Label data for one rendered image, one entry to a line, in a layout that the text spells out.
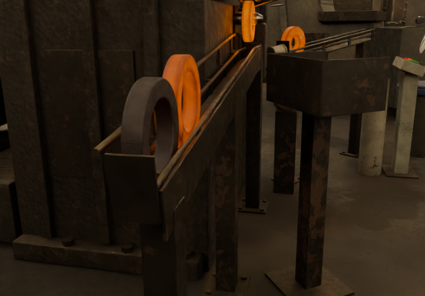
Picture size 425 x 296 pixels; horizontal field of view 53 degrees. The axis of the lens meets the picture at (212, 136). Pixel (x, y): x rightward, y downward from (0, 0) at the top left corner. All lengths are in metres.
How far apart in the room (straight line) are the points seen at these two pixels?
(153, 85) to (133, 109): 0.05
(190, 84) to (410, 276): 1.03
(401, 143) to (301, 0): 2.30
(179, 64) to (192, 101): 0.14
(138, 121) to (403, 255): 1.30
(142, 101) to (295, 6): 3.87
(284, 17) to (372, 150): 2.32
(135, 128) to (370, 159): 1.93
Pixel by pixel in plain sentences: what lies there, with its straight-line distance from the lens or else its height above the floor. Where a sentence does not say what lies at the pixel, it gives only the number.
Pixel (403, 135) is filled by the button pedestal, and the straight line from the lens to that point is 2.46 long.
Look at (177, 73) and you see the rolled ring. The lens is 0.78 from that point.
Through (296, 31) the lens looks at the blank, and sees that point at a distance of 2.15.
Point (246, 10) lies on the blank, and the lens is 1.66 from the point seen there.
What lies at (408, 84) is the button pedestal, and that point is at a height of 0.49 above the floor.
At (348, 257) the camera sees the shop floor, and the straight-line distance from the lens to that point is 1.64.
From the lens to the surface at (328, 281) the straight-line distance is 1.48.
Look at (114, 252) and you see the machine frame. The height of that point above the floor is 0.07.
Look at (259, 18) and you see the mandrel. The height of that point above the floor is 0.82.
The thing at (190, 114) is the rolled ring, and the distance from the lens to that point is 0.90.
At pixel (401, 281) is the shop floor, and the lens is 1.57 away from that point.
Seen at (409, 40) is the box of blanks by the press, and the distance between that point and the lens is 3.73.
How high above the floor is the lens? 0.81
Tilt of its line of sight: 15 degrees down
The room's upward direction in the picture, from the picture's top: 1 degrees counter-clockwise
